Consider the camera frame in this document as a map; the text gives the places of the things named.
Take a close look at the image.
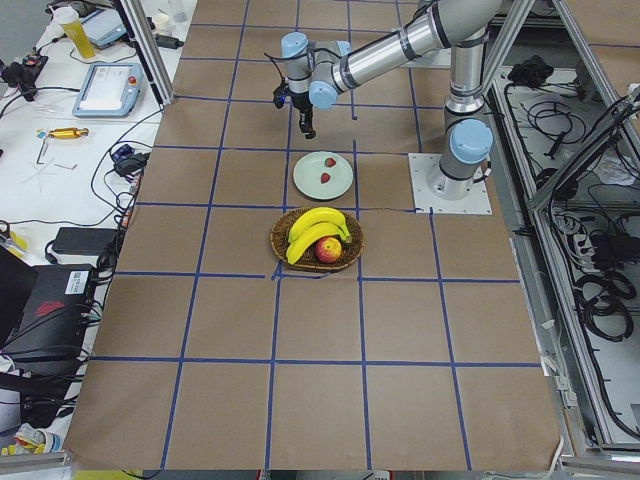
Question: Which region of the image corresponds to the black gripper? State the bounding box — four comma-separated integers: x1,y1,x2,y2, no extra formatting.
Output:
291,92,316,140

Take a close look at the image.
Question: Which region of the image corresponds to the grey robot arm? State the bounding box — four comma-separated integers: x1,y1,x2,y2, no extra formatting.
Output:
272,0,501,201

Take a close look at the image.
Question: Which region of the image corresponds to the pale green round plate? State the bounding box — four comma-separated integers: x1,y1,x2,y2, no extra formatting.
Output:
293,151,354,201

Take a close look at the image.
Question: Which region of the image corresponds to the yellow banana bunch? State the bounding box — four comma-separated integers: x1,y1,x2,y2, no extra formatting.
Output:
286,207,351,265

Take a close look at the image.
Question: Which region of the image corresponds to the brown wicker basket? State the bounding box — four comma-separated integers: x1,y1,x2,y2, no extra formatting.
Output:
270,207,364,273

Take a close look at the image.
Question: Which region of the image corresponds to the red yellow apple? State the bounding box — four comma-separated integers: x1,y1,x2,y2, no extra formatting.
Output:
315,237,343,264

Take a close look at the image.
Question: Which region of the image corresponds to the blue teach pendant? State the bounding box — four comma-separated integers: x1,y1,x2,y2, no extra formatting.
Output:
81,8,127,49

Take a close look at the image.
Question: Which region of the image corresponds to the yellow bottle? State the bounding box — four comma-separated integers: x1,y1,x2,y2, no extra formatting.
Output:
52,6,95,59

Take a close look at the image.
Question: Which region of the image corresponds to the black power brick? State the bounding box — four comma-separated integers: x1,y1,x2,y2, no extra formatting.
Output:
51,227,117,256

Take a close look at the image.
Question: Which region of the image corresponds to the black computer case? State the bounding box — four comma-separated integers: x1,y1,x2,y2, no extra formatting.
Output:
2,264,97,361

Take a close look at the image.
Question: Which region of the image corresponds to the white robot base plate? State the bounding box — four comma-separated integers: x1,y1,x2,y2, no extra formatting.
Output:
408,153,492,215

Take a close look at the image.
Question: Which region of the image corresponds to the aluminium frame post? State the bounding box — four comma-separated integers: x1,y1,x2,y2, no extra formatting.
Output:
113,0,175,107

